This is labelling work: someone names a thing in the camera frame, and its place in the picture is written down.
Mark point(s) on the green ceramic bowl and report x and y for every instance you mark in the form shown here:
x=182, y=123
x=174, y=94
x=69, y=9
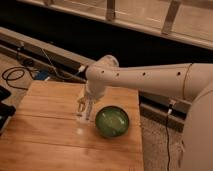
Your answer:
x=112, y=121

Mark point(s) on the white plastic bottle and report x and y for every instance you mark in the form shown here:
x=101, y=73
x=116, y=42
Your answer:
x=85, y=105

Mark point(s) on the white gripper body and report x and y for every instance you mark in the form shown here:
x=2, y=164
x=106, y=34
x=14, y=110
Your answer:
x=93, y=92

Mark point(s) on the blue small box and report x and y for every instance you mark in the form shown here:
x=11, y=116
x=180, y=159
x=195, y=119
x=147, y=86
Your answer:
x=42, y=75

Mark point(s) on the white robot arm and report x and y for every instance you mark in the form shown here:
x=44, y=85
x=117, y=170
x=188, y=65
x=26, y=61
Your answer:
x=189, y=82

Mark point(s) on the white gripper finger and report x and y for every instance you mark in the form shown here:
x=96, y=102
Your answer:
x=89, y=110
x=81, y=107

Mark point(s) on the wooden railing frame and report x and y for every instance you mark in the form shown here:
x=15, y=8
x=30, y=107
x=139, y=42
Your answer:
x=187, y=21

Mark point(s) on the black device at left edge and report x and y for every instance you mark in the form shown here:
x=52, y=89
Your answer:
x=6, y=111

